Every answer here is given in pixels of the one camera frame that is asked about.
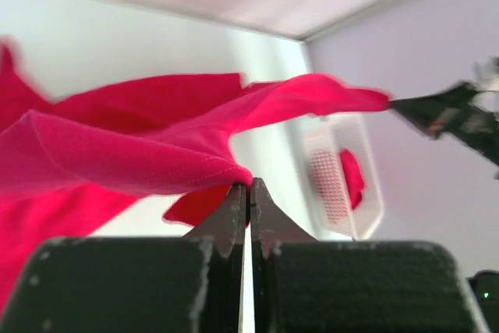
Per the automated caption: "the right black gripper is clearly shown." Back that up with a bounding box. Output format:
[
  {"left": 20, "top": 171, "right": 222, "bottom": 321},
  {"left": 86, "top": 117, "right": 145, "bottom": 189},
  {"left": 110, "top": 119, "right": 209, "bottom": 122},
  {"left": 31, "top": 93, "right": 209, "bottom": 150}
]
[{"left": 389, "top": 83, "right": 498, "bottom": 166}]

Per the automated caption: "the white plastic perforated basket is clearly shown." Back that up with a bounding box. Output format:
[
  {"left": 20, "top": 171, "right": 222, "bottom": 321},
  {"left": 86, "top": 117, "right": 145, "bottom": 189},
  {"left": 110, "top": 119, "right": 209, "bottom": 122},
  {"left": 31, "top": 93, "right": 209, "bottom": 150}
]
[{"left": 303, "top": 113, "right": 384, "bottom": 240}]

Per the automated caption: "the red t shirt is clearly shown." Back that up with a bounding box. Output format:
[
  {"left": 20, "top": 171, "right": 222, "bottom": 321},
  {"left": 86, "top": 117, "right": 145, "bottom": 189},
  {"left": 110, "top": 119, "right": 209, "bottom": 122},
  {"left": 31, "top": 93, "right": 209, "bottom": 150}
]
[
  {"left": 1, "top": 44, "right": 389, "bottom": 304},
  {"left": 339, "top": 149, "right": 366, "bottom": 210}
]

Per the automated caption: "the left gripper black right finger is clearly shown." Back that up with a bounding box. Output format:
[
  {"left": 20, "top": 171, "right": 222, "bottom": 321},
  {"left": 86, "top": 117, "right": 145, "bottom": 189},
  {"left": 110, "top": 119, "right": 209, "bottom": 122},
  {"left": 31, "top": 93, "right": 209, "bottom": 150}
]
[{"left": 249, "top": 179, "right": 489, "bottom": 332}]

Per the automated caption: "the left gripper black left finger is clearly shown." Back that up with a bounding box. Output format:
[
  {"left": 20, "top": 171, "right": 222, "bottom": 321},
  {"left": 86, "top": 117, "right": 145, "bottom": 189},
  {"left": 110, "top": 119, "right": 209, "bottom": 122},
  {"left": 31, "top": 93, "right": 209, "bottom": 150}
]
[{"left": 1, "top": 185, "right": 246, "bottom": 333}]

